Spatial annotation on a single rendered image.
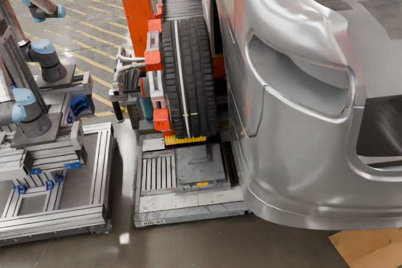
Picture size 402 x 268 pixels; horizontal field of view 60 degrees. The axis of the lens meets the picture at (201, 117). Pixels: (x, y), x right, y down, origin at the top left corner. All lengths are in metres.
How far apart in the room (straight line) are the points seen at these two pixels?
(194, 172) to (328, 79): 1.46
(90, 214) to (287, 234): 1.21
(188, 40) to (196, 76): 0.19
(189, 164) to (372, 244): 1.20
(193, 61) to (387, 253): 1.56
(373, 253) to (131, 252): 1.42
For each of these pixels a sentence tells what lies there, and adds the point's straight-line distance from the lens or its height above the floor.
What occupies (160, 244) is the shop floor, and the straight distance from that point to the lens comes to 2.29.
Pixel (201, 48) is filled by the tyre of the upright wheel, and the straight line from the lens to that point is 1.69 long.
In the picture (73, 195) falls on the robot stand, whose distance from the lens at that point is 2.41.
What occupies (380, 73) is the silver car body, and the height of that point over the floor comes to 0.94.
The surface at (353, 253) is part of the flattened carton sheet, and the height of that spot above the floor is 0.01.
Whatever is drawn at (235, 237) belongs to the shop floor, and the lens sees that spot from 2.27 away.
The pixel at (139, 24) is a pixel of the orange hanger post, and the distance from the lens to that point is 2.32.
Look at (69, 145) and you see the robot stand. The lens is 1.97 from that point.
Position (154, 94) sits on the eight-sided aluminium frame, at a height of 0.97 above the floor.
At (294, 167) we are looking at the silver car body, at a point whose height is 1.19.
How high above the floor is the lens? 1.98
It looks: 41 degrees down
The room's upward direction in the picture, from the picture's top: 6 degrees counter-clockwise
